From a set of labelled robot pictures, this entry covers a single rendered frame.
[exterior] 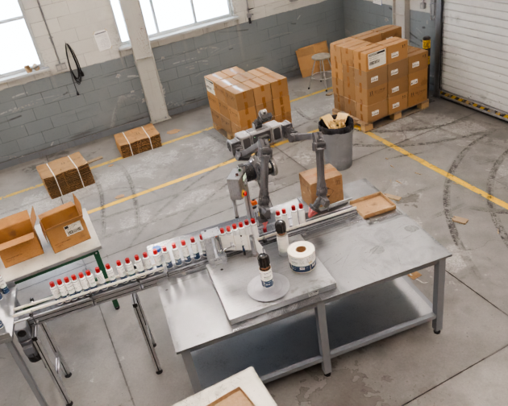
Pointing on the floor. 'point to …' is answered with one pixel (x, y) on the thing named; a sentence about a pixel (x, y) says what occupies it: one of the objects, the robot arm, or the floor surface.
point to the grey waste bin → (339, 150)
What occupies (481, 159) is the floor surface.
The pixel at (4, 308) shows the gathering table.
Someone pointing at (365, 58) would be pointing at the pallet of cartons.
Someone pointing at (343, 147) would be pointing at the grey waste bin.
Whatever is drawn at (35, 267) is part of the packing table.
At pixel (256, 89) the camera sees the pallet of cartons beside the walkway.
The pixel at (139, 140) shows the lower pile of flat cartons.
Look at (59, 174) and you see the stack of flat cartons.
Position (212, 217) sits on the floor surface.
